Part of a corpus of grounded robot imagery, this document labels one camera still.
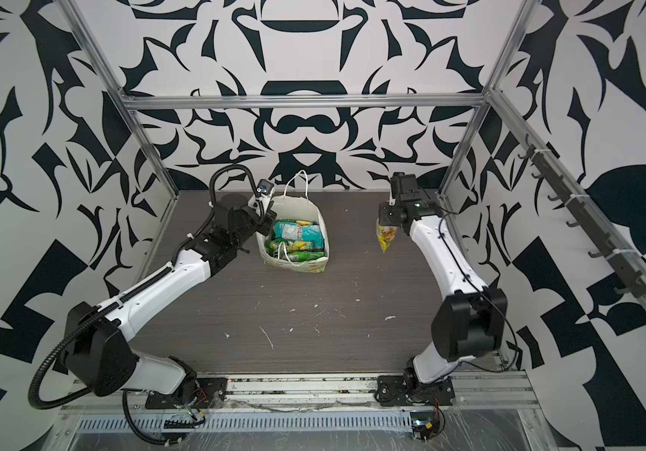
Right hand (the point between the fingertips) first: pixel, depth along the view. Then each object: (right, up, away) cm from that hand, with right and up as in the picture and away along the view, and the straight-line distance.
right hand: (393, 208), depth 85 cm
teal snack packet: (-29, -7, +5) cm, 30 cm away
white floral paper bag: (-29, 0, -4) cm, 29 cm away
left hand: (-36, +4, -7) cm, 36 cm away
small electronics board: (+4, -55, -13) cm, 57 cm away
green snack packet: (-30, -13, +4) cm, 33 cm away
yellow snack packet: (-3, -8, -1) cm, 8 cm away
